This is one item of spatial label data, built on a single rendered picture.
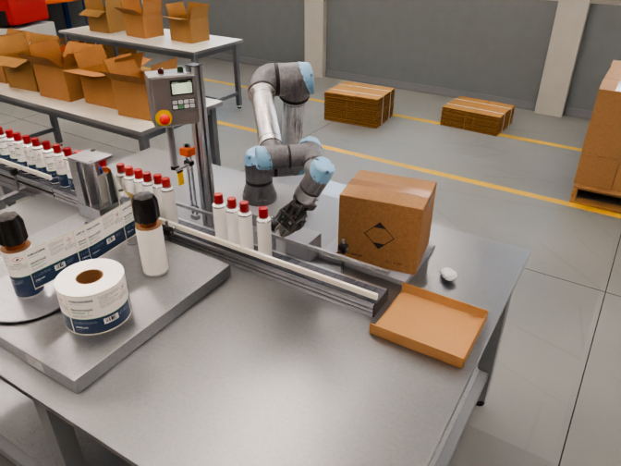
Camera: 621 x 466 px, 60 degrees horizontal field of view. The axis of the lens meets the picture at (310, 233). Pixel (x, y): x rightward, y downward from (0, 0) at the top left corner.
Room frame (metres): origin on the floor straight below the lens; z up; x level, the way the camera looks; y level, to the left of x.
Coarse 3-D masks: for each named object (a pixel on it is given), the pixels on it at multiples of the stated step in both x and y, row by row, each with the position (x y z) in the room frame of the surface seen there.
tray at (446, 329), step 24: (408, 288) 1.51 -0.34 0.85; (408, 312) 1.41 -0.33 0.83; (432, 312) 1.41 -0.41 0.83; (456, 312) 1.41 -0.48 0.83; (480, 312) 1.38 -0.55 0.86; (384, 336) 1.28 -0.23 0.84; (408, 336) 1.29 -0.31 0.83; (432, 336) 1.29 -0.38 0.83; (456, 336) 1.29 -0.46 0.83; (456, 360) 1.16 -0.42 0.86
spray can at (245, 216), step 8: (240, 208) 1.70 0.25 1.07; (248, 208) 1.70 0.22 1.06; (240, 216) 1.69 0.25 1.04; (248, 216) 1.69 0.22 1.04; (240, 224) 1.69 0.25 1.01; (248, 224) 1.69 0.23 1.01; (240, 232) 1.69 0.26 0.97; (248, 232) 1.69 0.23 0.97; (240, 240) 1.70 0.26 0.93; (248, 240) 1.69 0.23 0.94
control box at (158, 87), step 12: (144, 72) 1.99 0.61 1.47; (156, 72) 1.98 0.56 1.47; (168, 72) 1.98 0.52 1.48; (156, 84) 1.92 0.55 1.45; (168, 84) 1.93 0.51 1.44; (156, 96) 1.91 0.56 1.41; (168, 96) 1.93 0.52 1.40; (180, 96) 1.95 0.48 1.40; (192, 96) 1.97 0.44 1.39; (156, 108) 1.91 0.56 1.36; (168, 108) 1.93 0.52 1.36; (192, 108) 1.96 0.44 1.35; (156, 120) 1.91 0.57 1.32; (180, 120) 1.94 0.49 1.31; (192, 120) 1.96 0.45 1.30
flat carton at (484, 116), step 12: (444, 108) 5.69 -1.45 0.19; (456, 108) 5.64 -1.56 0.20; (468, 108) 5.64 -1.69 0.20; (480, 108) 5.64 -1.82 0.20; (492, 108) 5.64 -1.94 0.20; (504, 108) 5.64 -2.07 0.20; (444, 120) 5.68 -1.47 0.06; (456, 120) 5.61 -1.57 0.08; (468, 120) 5.53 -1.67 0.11; (480, 120) 5.45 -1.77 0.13; (492, 120) 5.39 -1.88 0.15; (504, 120) 5.46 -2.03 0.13; (480, 132) 5.44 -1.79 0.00; (492, 132) 5.37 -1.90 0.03
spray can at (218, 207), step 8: (216, 192) 1.79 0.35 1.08; (216, 200) 1.76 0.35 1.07; (216, 208) 1.75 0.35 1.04; (224, 208) 1.76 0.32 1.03; (216, 216) 1.75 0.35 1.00; (224, 216) 1.76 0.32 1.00; (216, 224) 1.75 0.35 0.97; (224, 224) 1.76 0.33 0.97; (216, 232) 1.76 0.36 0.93; (224, 232) 1.76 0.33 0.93
